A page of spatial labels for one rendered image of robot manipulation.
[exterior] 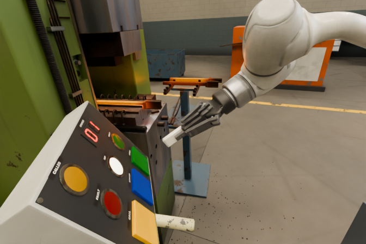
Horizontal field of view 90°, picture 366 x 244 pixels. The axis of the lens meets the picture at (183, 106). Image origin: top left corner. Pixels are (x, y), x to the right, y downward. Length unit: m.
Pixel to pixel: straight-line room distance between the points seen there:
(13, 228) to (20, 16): 0.52
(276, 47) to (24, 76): 0.64
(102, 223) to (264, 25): 0.44
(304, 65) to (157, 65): 3.18
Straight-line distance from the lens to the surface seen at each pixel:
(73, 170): 0.37
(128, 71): 1.23
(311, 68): 4.45
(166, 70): 4.65
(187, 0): 8.73
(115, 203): 0.40
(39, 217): 0.32
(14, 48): 0.67
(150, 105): 0.99
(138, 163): 0.56
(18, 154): 0.88
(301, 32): 0.44
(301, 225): 1.81
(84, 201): 0.36
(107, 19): 0.78
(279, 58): 0.45
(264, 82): 0.53
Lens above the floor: 1.39
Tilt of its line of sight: 25 degrees down
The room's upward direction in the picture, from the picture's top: 3 degrees counter-clockwise
